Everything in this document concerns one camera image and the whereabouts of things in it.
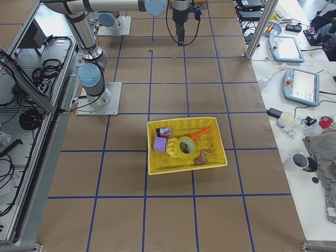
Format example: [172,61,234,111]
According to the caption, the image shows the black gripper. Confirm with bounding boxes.
[172,0,190,46]

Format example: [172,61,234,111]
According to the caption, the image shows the yellow tape roll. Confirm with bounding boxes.
[173,136,196,159]

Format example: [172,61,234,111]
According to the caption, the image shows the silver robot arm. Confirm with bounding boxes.
[92,11,124,30]
[42,1,169,113]

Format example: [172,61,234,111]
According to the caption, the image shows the blue plate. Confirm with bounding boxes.
[263,22,282,37]

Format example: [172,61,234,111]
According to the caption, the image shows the light bulb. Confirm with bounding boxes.
[258,69,281,90]

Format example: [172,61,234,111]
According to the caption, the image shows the small dark jar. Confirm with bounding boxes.
[156,127,172,138]

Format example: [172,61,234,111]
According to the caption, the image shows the far teach pendant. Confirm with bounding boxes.
[268,35,305,63]

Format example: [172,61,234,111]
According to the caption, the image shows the teach pendant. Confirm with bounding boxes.
[282,67,320,107]
[268,35,305,63]

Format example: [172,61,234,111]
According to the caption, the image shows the orange toy carrot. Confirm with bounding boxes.
[189,127,211,141]

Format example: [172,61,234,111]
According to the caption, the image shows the yellow toy croissant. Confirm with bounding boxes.
[165,136,178,158]

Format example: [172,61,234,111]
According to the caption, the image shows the yellow woven basket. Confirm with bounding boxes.
[147,117,228,175]

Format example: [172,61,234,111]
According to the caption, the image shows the purple block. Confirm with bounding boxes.
[153,137,167,153]

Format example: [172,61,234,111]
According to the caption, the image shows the green toy leaf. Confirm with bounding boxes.
[180,142,190,154]

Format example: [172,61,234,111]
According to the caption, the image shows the black power adapter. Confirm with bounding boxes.
[267,108,283,119]

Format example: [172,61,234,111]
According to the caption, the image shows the near teach pendant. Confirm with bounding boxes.
[282,67,320,107]

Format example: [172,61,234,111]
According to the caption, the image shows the brown toy figure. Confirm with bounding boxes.
[194,150,211,165]

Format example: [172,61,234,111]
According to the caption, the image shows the white lavender cup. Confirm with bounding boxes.
[276,112,294,128]

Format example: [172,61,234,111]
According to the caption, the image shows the grey cloth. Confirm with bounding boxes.
[302,130,335,223]

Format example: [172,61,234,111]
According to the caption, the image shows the white black mug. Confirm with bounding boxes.
[291,153,318,172]

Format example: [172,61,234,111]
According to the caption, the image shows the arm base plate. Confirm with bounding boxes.
[98,13,132,36]
[76,82,122,116]

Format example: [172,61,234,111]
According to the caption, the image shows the aluminium frame post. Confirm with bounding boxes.
[245,0,278,60]

